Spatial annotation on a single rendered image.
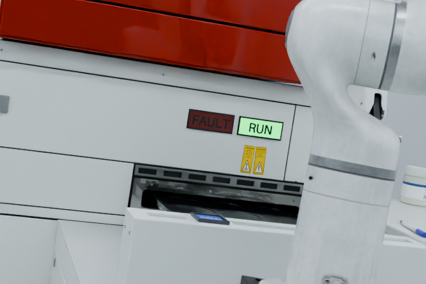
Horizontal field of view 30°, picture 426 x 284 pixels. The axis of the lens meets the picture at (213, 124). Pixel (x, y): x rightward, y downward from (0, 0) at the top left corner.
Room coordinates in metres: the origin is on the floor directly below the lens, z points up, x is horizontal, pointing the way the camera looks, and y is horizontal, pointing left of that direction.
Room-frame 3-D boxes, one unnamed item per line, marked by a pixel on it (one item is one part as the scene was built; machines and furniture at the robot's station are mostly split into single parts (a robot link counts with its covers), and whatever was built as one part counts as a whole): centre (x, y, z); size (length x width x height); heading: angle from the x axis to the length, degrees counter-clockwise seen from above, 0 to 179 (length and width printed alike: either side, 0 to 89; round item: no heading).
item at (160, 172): (1.97, -0.04, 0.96); 0.44 x 0.01 x 0.02; 106
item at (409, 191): (2.04, -0.54, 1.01); 0.07 x 0.07 x 0.10
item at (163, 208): (1.90, 0.11, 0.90); 0.37 x 0.01 x 0.01; 16
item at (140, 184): (1.96, -0.04, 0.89); 0.44 x 0.02 x 0.10; 106
